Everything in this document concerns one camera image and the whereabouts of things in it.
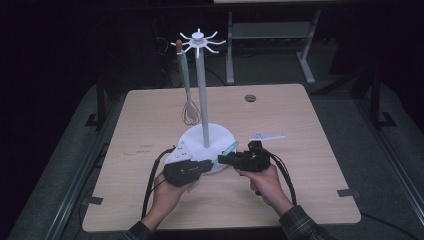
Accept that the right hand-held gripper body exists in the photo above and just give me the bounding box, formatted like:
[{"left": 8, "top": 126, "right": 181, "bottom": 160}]
[{"left": 234, "top": 131, "right": 287, "bottom": 173}]

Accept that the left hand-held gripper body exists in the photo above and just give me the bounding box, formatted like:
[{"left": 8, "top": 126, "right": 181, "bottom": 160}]
[{"left": 162, "top": 140, "right": 203, "bottom": 188}]

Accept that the white utensil rack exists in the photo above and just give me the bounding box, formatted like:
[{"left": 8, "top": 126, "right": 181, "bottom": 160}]
[{"left": 170, "top": 27, "right": 238, "bottom": 175}]

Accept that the wooden-handled wire whisk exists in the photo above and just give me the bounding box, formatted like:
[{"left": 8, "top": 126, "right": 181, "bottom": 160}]
[{"left": 175, "top": 39, "right": 202, "bottom": 127}]

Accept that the person's left hand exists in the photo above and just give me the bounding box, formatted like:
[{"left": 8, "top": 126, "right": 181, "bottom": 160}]
[{"left": 146, "top": 173, "right": 194, "bottom": 223}]

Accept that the person's right hand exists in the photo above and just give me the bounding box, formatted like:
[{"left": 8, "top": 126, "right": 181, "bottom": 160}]
[{"left": 234, "top": 164, "right": 294, "bottom": 217}]

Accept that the grey tape strip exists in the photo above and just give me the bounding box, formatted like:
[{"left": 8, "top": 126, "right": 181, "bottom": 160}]
[
  {"left": 81, "top": 196, "right": 104, "bottom": 206},
  {"left": 337, "top": 188, "right": 361, "bottom": 198}
]

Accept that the black metal stand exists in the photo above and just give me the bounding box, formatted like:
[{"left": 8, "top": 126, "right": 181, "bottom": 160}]
[
  {"left": 369, "top": 69, "right": 398, "bottom": 129},
  {"left": 84, "top": 83, "right": 108, "bottom": 129}
]

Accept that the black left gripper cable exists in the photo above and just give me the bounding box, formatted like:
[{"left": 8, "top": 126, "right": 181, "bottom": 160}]
[{"left": 141, "top": 146, "right": 176, "bottom": 219}]

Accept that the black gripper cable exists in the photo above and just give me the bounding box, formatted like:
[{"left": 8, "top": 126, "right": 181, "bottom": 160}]
[
  {"left": 266, "top": 151, "right": 298, "bottom": 206},
  {"left": 141, "top": 146, "right": 176, "bottom": 219}
]

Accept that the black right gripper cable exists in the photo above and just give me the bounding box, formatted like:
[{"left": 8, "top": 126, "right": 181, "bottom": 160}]
[{"left": 266, "top": 151, "right": 298, "bottom": 206}]

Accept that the metal floor rail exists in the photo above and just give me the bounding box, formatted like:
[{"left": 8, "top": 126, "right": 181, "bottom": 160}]
[
  {"left": 44, "top": 96, "right": 128, "bottom": 240},
  {"left": 353, "top": 96, "right": 424, "bottom": 214}
]

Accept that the white desk frame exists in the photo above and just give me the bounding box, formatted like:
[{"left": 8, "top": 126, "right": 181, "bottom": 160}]
[{"left": 213, "top": 0, "right": 354, "bottom": 85}]

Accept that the black floor cable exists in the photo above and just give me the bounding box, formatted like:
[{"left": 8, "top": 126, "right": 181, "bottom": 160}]
[{"left": 359, "top": 213, "right": 424, "bottom": 236}]

